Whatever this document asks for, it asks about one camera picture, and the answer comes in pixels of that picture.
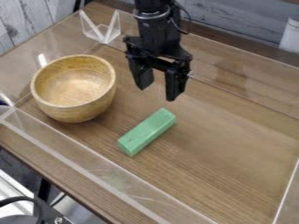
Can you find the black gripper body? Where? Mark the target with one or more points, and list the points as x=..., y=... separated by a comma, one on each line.
x=156, y=45

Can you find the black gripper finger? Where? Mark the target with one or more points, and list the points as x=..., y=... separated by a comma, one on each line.
x=175, y=83
x=141, y=72

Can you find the green rectangular block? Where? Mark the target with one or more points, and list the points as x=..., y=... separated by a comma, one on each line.
x=145, y=131

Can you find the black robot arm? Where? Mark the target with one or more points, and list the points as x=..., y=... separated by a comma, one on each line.
x=154, y=5

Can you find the brown wooden bowl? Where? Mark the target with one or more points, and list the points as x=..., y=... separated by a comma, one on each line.
x=74, y=87

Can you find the white cylindrical container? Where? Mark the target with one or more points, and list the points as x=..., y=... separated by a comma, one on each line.
x=289, y=39

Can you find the black table leg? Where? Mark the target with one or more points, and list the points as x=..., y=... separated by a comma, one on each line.
x=44, y=190

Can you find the clear acrylic tray wall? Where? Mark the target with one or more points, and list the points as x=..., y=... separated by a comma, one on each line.
x=216, y=169

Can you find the black metal bracket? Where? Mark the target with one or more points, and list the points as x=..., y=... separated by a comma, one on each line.
x=48, y=215

